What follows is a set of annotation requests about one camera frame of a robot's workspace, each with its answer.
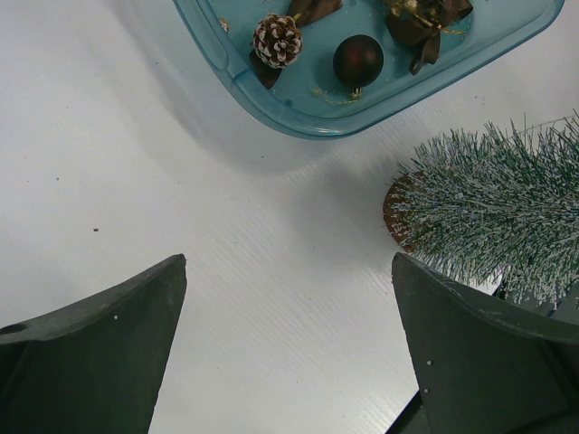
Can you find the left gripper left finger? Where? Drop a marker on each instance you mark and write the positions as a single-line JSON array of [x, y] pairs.
[[97, 365]]

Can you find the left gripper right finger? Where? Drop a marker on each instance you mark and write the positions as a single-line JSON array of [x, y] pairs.
[[482, 365]]

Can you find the small frosted christmas tree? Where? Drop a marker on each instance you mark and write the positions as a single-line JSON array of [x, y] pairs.
[[500, 205]]

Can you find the teal plastic container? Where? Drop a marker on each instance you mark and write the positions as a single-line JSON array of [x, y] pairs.
[[308, 100]]

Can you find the dark brown ball ornament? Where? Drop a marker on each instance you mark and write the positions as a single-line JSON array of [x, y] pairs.
[[357, 63]]

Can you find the small pine cone ornament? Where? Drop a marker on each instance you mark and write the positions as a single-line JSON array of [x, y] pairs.
[[277, 41]]

